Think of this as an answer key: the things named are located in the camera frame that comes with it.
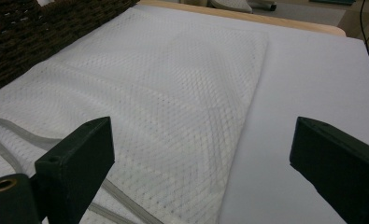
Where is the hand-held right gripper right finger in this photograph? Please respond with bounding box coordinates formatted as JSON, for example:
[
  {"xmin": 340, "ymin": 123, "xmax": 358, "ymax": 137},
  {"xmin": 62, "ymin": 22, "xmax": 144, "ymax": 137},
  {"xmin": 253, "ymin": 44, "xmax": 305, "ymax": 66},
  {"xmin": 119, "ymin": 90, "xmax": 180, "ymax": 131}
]
[{"xmin": 289, "ymin": 116, "xmax": 369, "ymax": 224}]

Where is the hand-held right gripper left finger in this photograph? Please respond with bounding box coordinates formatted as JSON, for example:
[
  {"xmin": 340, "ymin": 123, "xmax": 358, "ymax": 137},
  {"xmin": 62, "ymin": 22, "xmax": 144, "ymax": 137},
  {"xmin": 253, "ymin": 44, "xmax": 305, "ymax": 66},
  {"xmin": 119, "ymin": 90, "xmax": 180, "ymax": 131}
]
[{"xmin": 34, "ymin": 116, "xmax": 116, "ymax": 224}]

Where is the brown wicker basket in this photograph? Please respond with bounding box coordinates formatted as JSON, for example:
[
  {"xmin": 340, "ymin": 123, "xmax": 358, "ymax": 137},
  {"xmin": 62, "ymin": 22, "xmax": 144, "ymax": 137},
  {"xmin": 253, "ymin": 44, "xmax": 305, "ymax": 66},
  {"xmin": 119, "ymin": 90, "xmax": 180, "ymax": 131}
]
[{"xmin": 0, "ymin": 0, "xmax": 141, "ymax": 97}]

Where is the white table cover board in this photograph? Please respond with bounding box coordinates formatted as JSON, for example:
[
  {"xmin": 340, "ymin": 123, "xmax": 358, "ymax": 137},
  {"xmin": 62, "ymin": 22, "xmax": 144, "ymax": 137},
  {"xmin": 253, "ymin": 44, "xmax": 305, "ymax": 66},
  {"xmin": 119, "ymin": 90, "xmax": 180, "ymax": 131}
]
[{"xmin": 135, "ymin": 4, "xmax": 369, "ymax": 224}]

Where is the wooden table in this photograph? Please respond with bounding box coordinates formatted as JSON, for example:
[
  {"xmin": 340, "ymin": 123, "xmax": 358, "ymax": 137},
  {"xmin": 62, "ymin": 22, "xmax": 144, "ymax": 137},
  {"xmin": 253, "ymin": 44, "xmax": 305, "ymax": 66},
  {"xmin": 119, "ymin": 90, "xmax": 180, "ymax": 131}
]
[{"xmin": 138, "ymin": 0, "xmax": 348, "ymax": 37}]

